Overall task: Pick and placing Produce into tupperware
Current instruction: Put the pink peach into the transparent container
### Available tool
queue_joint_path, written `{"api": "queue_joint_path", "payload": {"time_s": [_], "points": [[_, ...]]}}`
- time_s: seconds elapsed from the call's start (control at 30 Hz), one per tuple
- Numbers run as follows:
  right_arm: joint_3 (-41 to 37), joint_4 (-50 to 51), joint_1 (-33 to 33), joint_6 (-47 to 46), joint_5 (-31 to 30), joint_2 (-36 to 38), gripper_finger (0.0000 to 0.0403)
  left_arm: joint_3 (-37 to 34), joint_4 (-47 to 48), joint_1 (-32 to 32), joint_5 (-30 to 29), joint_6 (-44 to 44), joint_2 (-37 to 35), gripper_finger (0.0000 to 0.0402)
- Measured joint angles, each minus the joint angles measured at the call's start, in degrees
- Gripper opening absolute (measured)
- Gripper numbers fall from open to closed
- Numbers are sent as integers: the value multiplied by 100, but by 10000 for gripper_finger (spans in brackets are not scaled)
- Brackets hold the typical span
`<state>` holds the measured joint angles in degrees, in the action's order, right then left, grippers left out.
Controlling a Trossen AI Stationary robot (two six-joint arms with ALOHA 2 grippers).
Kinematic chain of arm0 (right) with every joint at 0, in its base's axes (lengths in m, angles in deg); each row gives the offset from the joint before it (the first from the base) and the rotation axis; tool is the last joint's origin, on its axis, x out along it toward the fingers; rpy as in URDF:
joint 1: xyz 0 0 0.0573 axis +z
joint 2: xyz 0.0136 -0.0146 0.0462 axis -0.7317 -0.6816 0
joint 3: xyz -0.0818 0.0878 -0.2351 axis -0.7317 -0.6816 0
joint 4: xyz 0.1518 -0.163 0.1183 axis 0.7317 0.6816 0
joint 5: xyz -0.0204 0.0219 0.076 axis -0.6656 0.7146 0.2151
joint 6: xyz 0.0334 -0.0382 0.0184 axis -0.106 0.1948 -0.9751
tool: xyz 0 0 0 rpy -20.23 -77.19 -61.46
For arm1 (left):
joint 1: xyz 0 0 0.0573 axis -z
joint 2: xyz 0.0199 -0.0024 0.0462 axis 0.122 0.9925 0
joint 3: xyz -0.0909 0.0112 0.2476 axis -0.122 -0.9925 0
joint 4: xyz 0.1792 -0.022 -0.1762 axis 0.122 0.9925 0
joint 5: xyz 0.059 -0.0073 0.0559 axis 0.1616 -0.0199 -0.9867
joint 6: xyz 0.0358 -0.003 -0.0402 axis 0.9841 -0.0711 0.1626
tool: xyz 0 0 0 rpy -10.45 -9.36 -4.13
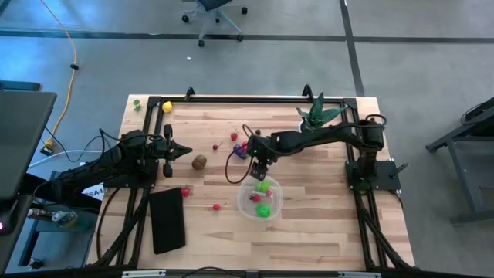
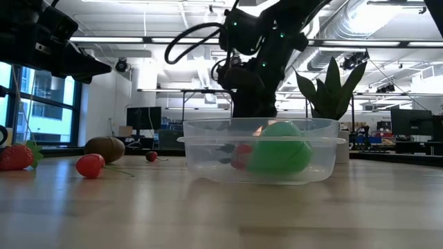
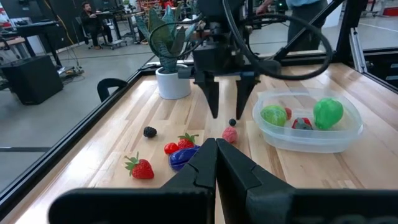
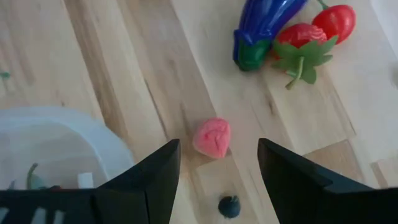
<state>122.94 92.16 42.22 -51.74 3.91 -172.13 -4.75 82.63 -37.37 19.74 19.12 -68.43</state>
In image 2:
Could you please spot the long overhead light bar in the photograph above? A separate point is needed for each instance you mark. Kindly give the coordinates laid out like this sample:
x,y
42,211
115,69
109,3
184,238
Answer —
x,y
104,39

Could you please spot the white plant pot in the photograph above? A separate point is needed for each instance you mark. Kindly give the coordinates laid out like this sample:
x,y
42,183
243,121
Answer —
x,y
343,148

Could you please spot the black framed high table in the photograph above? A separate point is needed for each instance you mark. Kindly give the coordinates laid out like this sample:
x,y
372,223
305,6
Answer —
x,y
207,91

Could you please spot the glossy green toy pepper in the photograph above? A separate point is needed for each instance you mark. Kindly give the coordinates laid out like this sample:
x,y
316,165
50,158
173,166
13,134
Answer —
x,y
280,155

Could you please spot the red toy strawberry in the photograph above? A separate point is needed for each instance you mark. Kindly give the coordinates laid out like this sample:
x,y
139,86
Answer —
x,y
15,158
242,155

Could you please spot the dark office desk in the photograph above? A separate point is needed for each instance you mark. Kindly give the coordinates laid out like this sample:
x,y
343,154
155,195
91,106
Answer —
x,y
415,147

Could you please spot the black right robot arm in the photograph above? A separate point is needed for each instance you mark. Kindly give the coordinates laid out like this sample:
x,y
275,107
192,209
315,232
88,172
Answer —
x,y
277,41

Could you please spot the green snake plant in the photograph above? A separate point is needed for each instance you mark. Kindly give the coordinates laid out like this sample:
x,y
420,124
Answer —
x,y
330,93

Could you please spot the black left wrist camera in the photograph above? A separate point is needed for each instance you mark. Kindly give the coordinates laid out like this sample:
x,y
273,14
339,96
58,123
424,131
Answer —
x,y
64,24

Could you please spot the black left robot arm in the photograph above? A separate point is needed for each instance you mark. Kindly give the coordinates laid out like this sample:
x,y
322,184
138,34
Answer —
x,y
17,5

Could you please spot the brown toy kiwi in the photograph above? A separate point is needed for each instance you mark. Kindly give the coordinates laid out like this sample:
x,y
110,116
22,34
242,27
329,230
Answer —
x,y
104,148

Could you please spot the black track light cluster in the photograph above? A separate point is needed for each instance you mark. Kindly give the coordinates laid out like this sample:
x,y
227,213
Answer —
x,y
353,60

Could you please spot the large office window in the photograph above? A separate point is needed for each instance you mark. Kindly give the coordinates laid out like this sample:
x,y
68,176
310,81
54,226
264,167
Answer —
x,y
41,103

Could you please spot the brown cardboard box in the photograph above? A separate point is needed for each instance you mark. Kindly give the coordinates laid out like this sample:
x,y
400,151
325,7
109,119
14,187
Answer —
x,y
125,130

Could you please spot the clear plastic tupperware container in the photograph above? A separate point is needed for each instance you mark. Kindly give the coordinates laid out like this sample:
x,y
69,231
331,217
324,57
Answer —
x,y
207,173

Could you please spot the black ceiling spotlight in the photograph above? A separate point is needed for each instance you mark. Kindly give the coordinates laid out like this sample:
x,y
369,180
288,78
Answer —
x,y
121,65
236,61

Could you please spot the black computer monitor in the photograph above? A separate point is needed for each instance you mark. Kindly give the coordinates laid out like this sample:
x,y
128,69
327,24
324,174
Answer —
x,y
410,121
143,117

